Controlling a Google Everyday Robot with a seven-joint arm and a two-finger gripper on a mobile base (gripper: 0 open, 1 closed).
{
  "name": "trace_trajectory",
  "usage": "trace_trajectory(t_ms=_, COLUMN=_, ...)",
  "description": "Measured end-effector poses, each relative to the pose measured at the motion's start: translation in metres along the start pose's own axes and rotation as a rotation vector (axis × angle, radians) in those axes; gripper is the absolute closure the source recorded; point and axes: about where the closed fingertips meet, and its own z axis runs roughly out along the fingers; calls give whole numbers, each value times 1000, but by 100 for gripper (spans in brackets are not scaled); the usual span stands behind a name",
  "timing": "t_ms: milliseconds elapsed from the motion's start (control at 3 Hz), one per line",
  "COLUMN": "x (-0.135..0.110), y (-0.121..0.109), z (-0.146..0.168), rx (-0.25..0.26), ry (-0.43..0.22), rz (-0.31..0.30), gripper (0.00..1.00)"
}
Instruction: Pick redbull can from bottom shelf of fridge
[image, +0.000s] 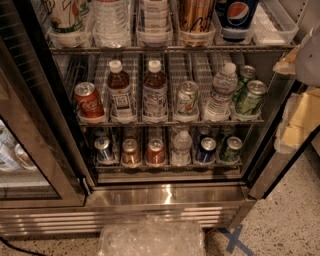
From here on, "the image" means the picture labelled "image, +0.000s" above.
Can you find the middle wire shelf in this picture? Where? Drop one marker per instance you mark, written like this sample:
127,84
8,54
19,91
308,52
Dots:
170,123

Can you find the wire shelf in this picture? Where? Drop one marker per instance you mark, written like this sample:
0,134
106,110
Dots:
174,49
170,123
166,167

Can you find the white labelled bottle top shelf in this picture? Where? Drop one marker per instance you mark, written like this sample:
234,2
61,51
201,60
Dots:
154,15

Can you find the clear water bottle shelf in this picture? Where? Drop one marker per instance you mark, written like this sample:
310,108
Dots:
223,86
111,28
182,143

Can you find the blue silver redbull can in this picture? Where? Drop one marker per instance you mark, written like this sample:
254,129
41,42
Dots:
103,146

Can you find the gold can top shelf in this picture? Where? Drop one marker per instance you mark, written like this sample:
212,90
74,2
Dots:
195,15

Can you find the green can front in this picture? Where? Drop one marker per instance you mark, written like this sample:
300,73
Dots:
251,98

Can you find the copper can bottom shelf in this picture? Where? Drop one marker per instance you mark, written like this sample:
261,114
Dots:
130,152

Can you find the clear water bottle bottom shelf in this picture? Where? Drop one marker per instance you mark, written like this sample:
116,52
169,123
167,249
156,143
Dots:
182,143

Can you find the steel fridge door right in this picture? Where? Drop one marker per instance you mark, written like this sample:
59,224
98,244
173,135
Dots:
265,167

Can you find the white green can top shelf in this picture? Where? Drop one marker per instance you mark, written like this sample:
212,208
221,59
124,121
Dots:
64,15

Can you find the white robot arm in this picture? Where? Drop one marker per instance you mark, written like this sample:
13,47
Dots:
307,63

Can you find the blue tape cross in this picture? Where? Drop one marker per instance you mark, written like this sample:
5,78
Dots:
234,242

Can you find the clear water bottle top shelf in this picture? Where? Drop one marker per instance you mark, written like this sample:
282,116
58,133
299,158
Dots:
111,28

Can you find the brown tea bottle right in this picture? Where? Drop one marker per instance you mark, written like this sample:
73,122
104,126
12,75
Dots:
155,91

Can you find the clear plastic bin on floor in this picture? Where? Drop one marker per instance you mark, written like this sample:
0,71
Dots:
152,236

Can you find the brown tea bottle left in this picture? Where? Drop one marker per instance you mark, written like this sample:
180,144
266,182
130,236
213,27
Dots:
120,90

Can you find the blue pepsi can bottom shelf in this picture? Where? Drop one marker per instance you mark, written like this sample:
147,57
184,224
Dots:
206,150

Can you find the glass fridge door left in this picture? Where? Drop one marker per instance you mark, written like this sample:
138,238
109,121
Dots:
37,173

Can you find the red can bottom shelf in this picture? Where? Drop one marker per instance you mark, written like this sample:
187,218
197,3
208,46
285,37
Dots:
155,151

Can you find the white 7up can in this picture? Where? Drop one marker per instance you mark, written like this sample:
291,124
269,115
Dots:
186,98

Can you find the brown tea bottle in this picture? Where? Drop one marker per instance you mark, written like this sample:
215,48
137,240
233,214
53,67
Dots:
120,90
155,91

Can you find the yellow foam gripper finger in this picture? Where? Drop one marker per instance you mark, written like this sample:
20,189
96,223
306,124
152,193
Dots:
300,117
286,65

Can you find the large pepsi can top shelf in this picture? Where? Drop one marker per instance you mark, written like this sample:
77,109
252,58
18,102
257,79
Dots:
235,17

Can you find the empty clear plastic tray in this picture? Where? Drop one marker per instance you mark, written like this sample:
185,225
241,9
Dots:
274,26

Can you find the bottom wire shelf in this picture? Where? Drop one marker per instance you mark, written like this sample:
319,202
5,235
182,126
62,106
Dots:
166,167

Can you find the clear water bottle middle shelf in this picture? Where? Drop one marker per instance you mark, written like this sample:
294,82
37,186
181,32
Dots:
223,86

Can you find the top wire shelf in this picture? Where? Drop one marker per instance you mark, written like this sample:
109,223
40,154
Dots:
174,49

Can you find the green can bottom shelf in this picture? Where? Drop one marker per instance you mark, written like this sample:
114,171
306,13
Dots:
230,150

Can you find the red coca-cola can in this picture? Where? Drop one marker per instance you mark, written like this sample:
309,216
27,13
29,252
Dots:
88,100

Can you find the green can rear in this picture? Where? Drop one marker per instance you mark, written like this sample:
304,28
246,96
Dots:
246,74

